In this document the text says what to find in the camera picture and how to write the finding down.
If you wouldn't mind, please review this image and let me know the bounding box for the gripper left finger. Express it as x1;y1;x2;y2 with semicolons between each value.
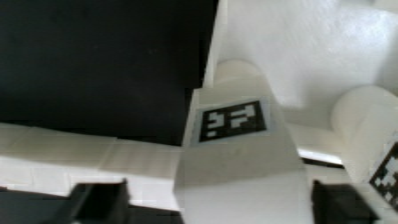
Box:
58;181;129;224

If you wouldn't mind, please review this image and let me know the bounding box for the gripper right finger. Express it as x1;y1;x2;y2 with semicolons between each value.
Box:
310;180;379;224

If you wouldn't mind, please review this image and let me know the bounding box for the white leg block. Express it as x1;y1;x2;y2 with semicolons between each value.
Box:
330;85;398;214
173;60;312;224

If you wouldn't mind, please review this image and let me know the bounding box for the white chair seat block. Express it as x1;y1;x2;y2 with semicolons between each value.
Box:
219;0;398;164

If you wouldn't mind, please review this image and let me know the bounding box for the white U-shaped border fence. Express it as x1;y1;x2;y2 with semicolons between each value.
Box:
0;123;180;210

